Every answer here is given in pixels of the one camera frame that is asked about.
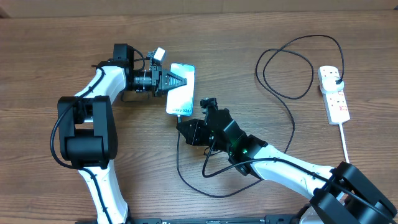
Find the white power strip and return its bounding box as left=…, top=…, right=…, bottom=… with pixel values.
left=318, top=65, right=350, bottom=125

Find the white power strip cord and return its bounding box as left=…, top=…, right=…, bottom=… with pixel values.
left=338, top=123, right=351, bottom=164

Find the Samsung Galaxy smartphone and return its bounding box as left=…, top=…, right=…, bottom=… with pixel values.
left=166, top=63, right=195, bottom=116

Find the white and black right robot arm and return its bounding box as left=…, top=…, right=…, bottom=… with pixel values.
left=176, top=108, right=397, bottom=223

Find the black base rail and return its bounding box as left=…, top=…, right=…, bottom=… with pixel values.
left=74, top=213, right=312, bottom=224

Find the black USB charging cable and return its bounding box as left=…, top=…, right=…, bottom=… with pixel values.
left=175, top=34, right=345, bottom=198

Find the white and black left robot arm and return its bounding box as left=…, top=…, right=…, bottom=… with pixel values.
left=50, top=44, right=187, bottom=223

